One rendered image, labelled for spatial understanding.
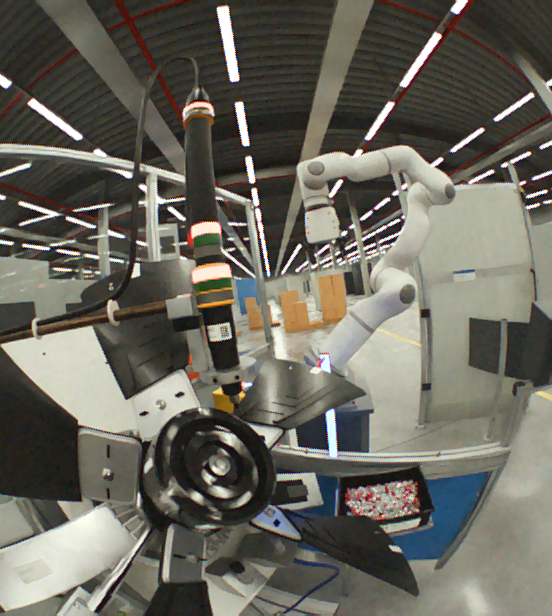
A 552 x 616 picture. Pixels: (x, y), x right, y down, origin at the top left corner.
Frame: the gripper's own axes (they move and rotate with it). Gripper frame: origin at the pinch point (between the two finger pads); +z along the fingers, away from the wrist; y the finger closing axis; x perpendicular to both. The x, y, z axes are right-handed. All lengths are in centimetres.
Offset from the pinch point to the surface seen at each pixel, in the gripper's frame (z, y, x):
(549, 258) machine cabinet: 10, -409, -438
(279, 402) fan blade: 23.9, -1.0, 41.7
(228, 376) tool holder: 15, -2, 53
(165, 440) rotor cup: 17, -3, 63
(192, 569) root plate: 31, -4, 68
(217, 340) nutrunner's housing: 11, -1, 52
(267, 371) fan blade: 22.6, 6.7, 31.7
